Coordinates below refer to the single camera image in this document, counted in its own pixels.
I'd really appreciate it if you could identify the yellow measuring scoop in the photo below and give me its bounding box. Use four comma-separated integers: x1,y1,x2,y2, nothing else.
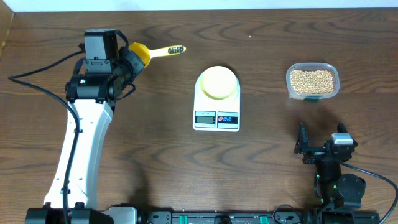
129,42,187,67

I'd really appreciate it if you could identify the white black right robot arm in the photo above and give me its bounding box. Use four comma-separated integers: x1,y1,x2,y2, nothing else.
294,123,366,223

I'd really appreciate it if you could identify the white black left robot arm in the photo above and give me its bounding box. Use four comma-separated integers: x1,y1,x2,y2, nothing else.
25,29,146,223

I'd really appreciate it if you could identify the white digital kitchen scale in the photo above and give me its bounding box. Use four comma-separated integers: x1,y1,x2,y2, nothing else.
192,71,241,132

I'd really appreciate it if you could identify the yellow plastic bowl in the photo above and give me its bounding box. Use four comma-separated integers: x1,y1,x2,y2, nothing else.
200,66,238,100

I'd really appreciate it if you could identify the green tape strip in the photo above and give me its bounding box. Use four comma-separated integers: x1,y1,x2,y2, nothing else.
304,98,319,103

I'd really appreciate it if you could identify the soybeans pile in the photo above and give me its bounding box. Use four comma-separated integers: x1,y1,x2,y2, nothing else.
289,70,335,94

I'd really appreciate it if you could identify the clear plastic container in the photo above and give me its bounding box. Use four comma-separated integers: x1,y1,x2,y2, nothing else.
286,63,340,100

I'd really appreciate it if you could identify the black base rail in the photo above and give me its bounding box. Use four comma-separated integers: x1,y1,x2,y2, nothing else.
136,211,380,224

